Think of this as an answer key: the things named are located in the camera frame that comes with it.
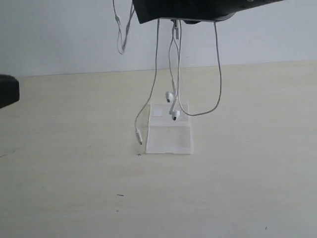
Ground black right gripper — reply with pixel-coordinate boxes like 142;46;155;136
132;0;278;24

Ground clear plastic storage case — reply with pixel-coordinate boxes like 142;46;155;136
138;104;194;154

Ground white wired earphones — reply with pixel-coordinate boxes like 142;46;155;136
112;0;222;145

